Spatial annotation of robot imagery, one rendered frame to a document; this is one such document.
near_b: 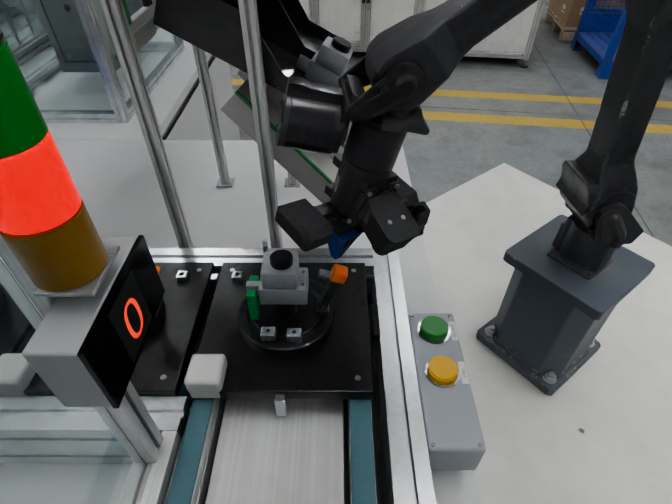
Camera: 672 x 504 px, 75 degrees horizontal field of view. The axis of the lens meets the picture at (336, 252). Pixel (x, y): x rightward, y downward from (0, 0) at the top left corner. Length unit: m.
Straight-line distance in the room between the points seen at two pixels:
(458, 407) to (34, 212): 0.50
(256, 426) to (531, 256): 0.44
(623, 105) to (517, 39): 4.14
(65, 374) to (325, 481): 0.35
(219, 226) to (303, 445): 0.56
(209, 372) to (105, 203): 0.68
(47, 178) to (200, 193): 0.85
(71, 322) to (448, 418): 0.43
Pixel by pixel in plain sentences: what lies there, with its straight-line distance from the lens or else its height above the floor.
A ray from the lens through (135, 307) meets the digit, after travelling 0.40.
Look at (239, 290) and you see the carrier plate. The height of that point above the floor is 0.97.
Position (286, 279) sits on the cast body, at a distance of 0.57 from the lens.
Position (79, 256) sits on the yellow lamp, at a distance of 0.34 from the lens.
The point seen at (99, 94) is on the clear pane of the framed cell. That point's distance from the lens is 1.56.
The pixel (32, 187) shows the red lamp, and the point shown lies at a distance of 0.30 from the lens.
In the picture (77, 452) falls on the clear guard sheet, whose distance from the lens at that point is 0.47.
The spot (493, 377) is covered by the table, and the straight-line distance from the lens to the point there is 0.77.
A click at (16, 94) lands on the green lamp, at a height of 1.39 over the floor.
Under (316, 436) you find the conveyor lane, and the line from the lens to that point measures 0.62.
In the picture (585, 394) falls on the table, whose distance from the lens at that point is 0.81.
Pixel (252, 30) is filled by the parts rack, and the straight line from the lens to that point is 0.64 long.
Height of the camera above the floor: 1.48
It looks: 42 degrees down
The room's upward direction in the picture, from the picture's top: straight up
